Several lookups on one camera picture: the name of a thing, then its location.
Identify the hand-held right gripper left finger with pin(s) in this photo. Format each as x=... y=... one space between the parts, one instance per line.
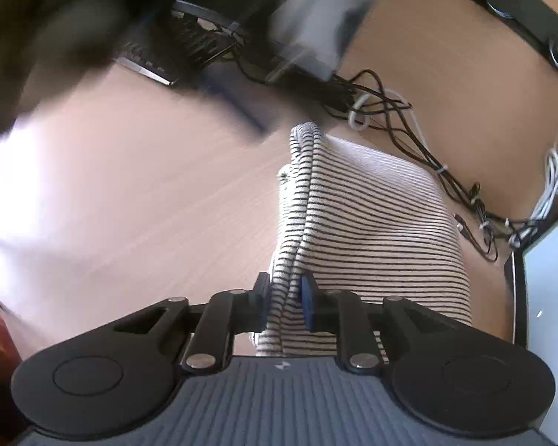
x=261 y=293

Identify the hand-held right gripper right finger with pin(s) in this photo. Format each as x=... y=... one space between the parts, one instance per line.
x=308 y=303

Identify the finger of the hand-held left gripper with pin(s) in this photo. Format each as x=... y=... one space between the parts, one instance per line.
x=239 y=104

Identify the striped white knit garment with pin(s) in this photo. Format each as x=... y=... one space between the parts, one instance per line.
x=376 y=223

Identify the person's left forearm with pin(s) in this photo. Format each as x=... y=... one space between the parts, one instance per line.
x=51 y=42

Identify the black flat device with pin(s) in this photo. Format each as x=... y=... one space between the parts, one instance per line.
x=144 y=62

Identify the white monitor with black frame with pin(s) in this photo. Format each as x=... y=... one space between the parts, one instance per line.
x=548 y=316

